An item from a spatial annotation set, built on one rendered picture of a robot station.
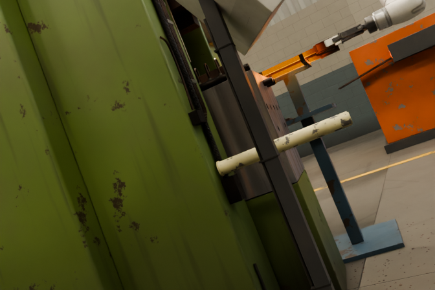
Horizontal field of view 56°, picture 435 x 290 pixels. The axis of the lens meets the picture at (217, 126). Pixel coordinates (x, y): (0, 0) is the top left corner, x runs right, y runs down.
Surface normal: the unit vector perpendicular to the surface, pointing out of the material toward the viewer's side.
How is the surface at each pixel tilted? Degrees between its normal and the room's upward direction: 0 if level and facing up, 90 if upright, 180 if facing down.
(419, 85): 90
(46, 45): 90
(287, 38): 90
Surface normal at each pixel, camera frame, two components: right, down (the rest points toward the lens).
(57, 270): -0.27, 0.03
